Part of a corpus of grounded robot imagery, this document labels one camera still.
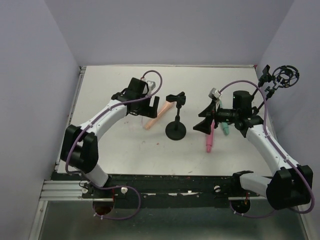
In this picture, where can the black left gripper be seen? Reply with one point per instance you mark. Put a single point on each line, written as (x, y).
(144, 106)

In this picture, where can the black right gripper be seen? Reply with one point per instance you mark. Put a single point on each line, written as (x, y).
(214, 114)

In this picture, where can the peach microphone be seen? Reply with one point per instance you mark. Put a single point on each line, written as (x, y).
(165, 108)

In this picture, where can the black round-base clip stand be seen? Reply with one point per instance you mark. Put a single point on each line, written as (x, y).
(176, 130)

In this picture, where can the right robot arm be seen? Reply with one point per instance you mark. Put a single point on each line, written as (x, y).
(291, 182)

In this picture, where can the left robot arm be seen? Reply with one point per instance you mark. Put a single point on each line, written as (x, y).
(80, 143)

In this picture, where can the teal microphone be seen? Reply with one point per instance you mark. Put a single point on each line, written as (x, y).
(225, 128)

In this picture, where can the pink microphone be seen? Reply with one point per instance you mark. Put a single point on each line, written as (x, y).
(210, 138)

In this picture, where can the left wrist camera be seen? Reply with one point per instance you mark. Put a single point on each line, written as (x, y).
(149, 86)

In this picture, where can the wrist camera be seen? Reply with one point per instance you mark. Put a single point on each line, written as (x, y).
(216, 96)
(149, 86)

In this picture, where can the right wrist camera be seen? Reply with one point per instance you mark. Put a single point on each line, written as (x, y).
(216, 96)

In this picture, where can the black front mounting rail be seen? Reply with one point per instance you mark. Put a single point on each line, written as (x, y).
(127, 191)

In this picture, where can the black tripod shock-mount stand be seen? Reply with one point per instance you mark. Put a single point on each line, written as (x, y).
(284, 76)

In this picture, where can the aluminium extrusion frame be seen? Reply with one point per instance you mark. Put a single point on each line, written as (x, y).
(90, 97)

